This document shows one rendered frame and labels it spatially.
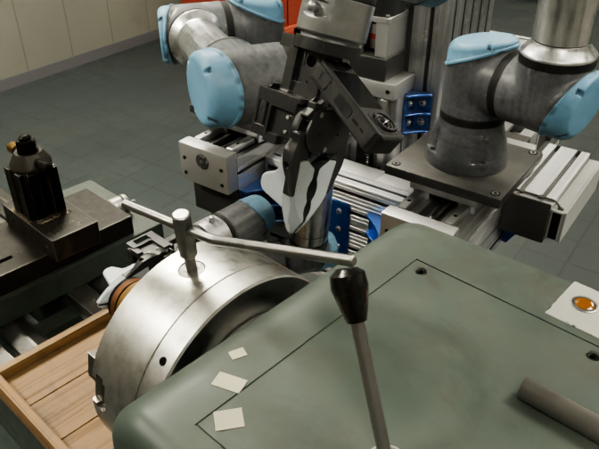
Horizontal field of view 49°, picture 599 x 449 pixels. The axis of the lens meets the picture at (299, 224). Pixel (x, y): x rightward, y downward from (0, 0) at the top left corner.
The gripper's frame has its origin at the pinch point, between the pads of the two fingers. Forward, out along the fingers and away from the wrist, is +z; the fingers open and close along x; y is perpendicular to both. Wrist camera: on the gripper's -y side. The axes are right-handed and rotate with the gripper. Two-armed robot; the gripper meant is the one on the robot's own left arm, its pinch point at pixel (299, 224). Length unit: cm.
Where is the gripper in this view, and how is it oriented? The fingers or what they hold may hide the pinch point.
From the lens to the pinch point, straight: 73.2
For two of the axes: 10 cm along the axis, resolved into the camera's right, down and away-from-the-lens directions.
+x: -6.4, 0.9, -7.6
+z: -2.3, 9.2, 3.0
